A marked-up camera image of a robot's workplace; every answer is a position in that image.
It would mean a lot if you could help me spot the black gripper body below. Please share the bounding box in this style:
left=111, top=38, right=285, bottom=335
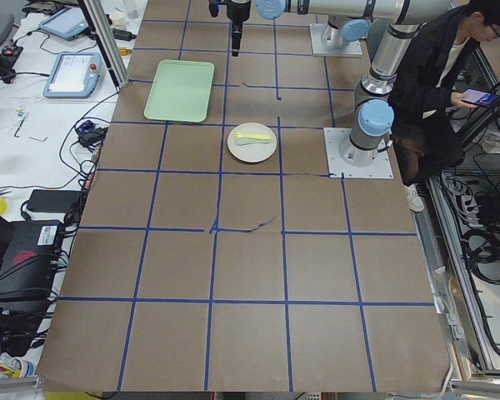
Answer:
left=227, top=0, right=250, bottom=22

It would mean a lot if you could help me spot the yellow plastic fork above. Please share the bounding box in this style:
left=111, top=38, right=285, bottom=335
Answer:
left=233, top=133, right=271, bottom=141

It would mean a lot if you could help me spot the pale green plastic spoon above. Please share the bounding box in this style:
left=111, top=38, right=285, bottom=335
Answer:
left=234, top=137, right=271, bottom=146

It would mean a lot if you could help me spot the white round plate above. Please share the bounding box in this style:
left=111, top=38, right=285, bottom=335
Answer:
left=227, top=122, right=278, bottom=163

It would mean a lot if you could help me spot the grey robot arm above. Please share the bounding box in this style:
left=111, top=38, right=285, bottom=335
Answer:
left=209, top=1, right=450, bottom=168
left=322, top=15, right=369, bottom=49

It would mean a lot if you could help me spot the light green tray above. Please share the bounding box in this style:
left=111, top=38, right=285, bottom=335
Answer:
left=143, top=59, right=215, bottom=123

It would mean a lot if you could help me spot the black power adapter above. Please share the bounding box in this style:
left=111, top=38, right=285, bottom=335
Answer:
left=112, top=28, right=137, bottom=42

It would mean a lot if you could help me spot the blue teach pendant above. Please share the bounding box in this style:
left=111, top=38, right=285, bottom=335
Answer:
left=38, top=7, right=88, bottom=41
left=42, top=52, right=103, bottom=98

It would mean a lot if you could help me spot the seated person in black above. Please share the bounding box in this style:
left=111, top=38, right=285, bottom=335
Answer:
left=387, top=1, right=500, bottom=213

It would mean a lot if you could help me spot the black smartphone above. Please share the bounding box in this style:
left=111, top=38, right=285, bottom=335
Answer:
left=462, top=88, right=498, bottom=107

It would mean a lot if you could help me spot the black computer box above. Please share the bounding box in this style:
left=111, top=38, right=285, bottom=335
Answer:
left=0, top=220, right=65, bottom=302

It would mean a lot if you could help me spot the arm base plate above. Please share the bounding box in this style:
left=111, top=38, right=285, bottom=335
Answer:
left=323, top=127, right=394, bottom=179
left=309, top=21, right=366, bottom=58

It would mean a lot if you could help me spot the aluminium frame post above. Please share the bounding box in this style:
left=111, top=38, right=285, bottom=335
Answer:
left=78, top=0, right=129, bottom=91

